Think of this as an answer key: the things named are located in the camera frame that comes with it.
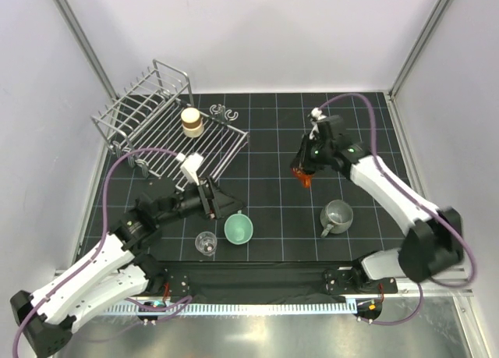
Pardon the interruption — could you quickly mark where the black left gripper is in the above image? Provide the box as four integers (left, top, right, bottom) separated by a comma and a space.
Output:
157, 175, 246, 227

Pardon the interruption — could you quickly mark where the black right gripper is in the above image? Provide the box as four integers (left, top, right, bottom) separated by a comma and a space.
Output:
290, 133, 333, 172

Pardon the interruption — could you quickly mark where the orange glazed ceramic mug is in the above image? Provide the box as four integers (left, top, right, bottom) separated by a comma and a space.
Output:
292, 168, 314, 189

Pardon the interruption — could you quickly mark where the cream cup with cork band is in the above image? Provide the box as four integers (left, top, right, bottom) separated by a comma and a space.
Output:
180, 107, 203, 138

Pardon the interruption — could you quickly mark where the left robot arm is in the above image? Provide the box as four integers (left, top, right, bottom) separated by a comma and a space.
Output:
10, 178, 245, 357

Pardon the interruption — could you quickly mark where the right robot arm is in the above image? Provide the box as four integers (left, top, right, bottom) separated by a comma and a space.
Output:
290, 108, 464, 292

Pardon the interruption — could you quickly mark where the grey rack hook back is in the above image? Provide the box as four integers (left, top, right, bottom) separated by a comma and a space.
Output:
209, 104, 239, 124

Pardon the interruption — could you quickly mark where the grey metal dish rack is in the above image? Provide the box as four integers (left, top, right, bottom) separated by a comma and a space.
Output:
90, 59, 250, 179

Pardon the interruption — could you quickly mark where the mint green mug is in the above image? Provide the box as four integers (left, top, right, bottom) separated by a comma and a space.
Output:
224, 211, 253, 245

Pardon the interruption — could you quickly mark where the small clear glass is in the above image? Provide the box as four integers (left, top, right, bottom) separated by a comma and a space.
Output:
195, 232, 218, 257

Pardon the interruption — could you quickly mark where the grey ceramic mug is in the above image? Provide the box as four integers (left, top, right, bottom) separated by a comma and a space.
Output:
320, 200, 353, 238

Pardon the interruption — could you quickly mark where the black grid mat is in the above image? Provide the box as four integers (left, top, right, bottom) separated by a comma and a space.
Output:
72, 92, 446, 264

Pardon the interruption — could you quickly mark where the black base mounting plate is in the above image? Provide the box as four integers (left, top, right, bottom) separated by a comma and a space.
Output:
161, 261, 398, 305

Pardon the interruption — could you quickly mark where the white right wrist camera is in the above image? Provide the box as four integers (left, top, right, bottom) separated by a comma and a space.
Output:
309, 107, 327, 140

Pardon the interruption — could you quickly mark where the white slotted cable duct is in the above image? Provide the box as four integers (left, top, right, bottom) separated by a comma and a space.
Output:
103, 299, 357, 317

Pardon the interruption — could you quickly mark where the aluminium frame post right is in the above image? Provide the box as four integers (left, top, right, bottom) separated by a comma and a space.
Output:
388, 0, 463, 97

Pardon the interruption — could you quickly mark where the aluminium frame post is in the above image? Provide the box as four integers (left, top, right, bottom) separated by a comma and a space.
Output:
388, 0, 463, 97
52, 0, 119, 100

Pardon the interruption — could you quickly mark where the aluminium frame post left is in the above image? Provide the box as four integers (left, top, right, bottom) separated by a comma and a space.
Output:
52, 0, 119, 100

